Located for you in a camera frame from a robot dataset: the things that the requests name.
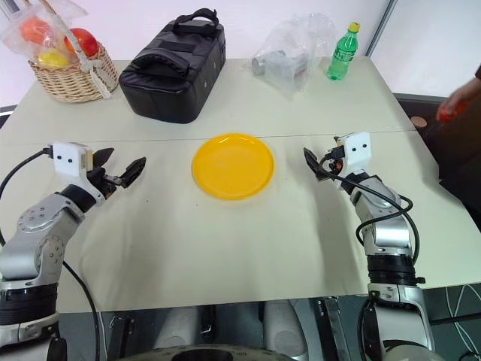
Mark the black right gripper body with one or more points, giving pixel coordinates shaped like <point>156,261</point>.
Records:
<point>332,161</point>

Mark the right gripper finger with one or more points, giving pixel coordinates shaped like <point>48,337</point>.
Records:
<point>312,159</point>
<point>323,176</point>

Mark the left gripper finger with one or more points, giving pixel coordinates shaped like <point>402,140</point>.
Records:
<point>133,171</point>
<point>103,156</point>

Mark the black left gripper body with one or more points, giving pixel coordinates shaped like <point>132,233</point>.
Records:
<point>98,178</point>

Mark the dark rounded robot base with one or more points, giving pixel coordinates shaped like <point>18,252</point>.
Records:
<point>203,352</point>

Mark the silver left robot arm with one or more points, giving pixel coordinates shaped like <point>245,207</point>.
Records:
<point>37,222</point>

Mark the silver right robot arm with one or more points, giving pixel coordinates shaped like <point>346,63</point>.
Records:
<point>387,229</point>

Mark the yellow plastic plate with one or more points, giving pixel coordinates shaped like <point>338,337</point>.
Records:
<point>233,165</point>

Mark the round orange fruit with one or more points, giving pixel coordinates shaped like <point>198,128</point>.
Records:
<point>34,32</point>

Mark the clear plastic fruit wrap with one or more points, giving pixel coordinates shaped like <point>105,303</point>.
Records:
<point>22,19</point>

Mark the person's bare hand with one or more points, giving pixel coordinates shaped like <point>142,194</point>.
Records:
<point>456,99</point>

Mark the woven wicker basket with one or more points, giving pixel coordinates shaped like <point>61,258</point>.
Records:
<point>71,80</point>

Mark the white basket ribbon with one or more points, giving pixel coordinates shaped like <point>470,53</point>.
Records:
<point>93,71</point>

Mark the brown round disc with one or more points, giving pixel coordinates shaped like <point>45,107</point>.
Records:
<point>419,121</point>

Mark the black padded carry bag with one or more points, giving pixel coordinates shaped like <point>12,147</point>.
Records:
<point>173,71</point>

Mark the green plastic soda bottle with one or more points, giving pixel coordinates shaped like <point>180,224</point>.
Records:
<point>342,54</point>

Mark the silver metal can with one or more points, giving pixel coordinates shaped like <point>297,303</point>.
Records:
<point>260,64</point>

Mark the yellow lemon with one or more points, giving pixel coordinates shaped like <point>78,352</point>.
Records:
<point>52,59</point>

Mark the red apple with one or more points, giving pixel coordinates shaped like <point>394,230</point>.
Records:
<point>84,41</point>

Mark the crumpled clear plastic bag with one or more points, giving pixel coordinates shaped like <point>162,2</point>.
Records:
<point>289,45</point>

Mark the grey robot leg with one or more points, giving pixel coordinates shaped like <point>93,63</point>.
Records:
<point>178,325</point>
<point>282,327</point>

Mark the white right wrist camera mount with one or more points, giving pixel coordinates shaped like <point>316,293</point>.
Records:
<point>359,150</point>

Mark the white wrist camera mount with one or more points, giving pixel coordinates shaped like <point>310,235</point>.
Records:
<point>67,158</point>
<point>359,150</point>

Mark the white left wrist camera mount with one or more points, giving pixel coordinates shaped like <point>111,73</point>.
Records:
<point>67,158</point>

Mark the grey wall frame post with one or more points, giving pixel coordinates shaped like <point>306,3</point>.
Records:
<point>379,26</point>

